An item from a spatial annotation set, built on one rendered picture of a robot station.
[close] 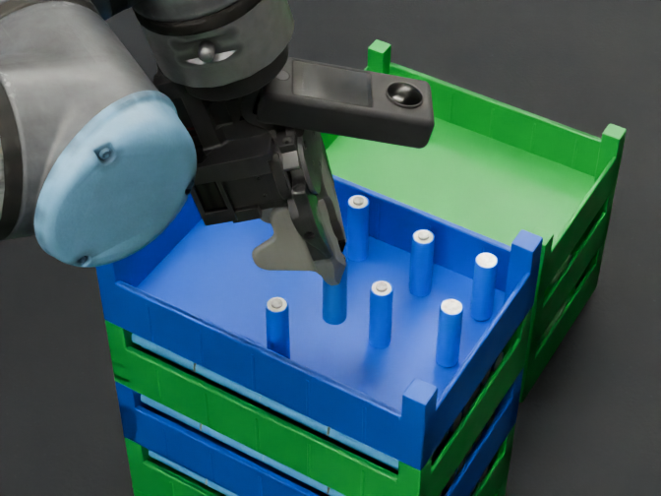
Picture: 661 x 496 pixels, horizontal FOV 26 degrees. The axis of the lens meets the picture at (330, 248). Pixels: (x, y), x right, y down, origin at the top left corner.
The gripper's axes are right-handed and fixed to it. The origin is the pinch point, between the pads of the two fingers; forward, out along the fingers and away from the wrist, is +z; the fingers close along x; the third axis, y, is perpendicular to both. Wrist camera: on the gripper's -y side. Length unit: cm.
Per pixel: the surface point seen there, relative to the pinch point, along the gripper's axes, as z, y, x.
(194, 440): 21.3, 18.7, -2.6
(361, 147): 30, 6, -47
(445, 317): 10.1, -5.7, -1.8
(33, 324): 36, 46, -35
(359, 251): 12.9, 1.9, -13.5
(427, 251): 10.4, -4.5, -9.5
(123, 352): 12.6, 22.4, -6.0
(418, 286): 14.3, -2.9, -9.5
